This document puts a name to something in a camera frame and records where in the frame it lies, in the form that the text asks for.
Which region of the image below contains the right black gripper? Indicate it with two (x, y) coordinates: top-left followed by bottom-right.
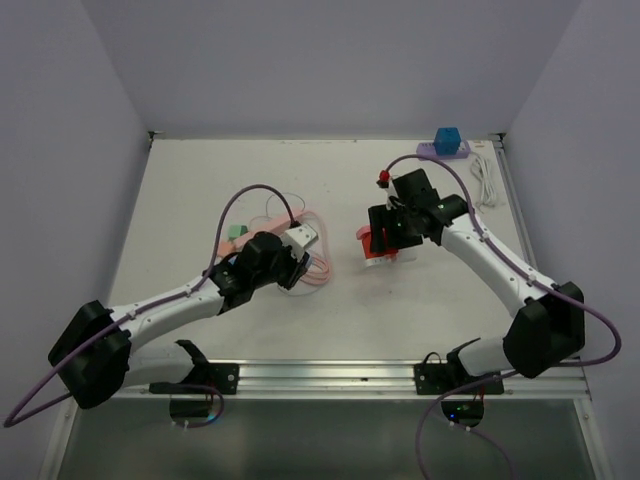
(369, 202), (423, 253)

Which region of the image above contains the red cube adapter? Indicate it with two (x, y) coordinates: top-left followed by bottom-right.
(360, 230), (398, 262)

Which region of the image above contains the pink plug adapter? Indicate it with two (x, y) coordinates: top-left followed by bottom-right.
(356, 225), (371, 241)

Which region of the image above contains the pink power strip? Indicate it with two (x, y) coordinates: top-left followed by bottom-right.
(232, 213), (292, 249)

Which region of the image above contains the green plug adapter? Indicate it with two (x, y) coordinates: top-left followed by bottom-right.
(227, 224), (248, 241)

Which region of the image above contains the thin light blue cable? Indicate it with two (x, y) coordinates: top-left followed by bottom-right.
(265, 191), (309, 217)

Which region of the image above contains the salmon charger plug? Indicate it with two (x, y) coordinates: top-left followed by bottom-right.
(217, 241), (236, 257)

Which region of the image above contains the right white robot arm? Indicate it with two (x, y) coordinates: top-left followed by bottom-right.
(368, 170), (585, 393)

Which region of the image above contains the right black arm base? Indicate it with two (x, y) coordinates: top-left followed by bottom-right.
(413, 339), (505, 428)

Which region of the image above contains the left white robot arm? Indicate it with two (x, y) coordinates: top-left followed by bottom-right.
(48, 224), (318, 409)

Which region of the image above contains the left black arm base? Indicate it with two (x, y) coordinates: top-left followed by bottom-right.
(149, 340), (240, 430)

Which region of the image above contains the purple power strip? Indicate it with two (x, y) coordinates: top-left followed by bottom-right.
(416, 141), (472, 161)

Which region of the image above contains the blue cube adapter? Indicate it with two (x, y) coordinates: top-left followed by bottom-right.
(433, 127), (461, 156)

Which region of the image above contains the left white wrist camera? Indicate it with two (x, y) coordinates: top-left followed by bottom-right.
(281, 223), (319, 260)

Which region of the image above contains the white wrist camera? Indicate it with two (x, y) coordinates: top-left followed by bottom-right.
(378, 173), (398, 197)
(281, 223), (319, 260)

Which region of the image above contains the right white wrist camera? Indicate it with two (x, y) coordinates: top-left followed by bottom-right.
(378, 173), (398, 197)

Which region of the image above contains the white coiled power cord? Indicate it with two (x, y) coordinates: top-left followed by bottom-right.
(467, 152), (503, 212)

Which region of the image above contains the aluminium front rail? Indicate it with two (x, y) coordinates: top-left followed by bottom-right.
(64, 355), (593, 401)

